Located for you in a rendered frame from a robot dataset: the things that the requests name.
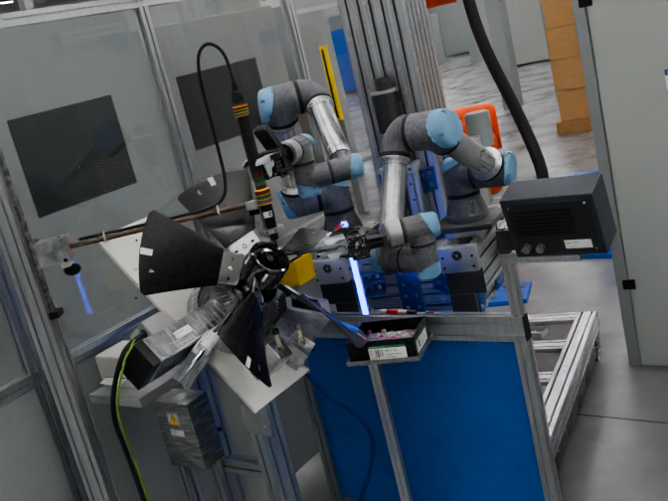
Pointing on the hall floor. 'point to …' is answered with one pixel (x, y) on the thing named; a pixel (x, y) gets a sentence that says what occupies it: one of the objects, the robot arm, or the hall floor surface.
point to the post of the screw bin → (391, 431)
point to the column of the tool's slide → (55, 357)
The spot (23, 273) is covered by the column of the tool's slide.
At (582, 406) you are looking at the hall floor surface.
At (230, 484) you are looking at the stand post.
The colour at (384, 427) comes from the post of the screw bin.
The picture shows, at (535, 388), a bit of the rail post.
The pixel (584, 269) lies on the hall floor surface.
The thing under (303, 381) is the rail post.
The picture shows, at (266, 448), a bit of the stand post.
